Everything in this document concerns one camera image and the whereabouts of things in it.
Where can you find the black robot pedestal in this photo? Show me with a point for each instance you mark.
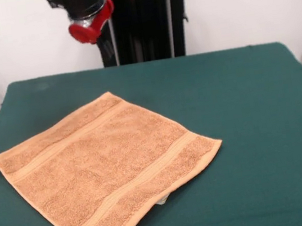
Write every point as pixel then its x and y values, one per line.
pixel 151 19

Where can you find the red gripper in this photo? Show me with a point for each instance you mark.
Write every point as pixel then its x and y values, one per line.
pixel 85 33

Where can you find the orange terry towel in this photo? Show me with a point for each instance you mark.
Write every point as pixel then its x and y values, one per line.
pixel 104 159

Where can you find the dark green tablecloth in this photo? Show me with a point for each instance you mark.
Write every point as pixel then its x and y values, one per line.
pixel 256 131

